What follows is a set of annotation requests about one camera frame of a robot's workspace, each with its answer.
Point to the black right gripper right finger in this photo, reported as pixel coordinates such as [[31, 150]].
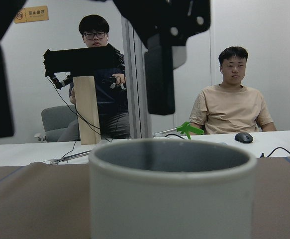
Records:
[[164, 26]]

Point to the white ceramic mug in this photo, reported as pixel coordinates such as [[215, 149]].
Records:
[[171, 189]]

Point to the black teleoperation device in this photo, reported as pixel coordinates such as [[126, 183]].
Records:
[[81, 62]]

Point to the person in dark shirt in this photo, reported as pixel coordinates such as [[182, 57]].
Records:
[[110, 84]]

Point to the person in beige shirt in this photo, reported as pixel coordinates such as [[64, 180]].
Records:
[[230, 107]]

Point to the wooden block stand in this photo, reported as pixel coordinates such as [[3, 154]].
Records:
[[86, 107]]

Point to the grey office chair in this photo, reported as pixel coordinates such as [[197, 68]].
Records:
[[55, 121]]

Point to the black computer mouse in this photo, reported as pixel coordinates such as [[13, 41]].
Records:
[[244, 137]]

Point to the aluminium frame post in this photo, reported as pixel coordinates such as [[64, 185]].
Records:
[[139, 118]]

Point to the orange wall sign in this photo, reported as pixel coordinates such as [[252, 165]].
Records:
[[32, 14]]

